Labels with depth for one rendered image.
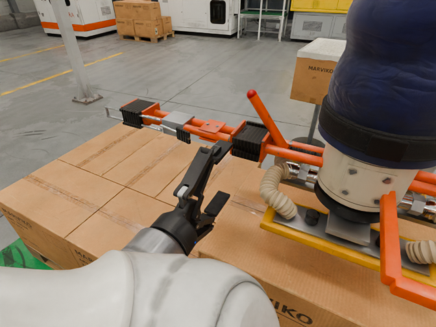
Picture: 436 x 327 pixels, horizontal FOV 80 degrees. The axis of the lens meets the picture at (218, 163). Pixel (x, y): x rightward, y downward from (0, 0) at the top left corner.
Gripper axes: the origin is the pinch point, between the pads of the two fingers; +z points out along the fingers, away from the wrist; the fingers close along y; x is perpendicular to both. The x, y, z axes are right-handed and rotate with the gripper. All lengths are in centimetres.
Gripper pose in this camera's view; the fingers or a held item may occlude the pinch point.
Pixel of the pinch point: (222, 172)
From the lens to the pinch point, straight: 54.4
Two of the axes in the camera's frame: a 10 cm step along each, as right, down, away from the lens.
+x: 8.9, 2.8, -3.6
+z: 4.5, -5.3, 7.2
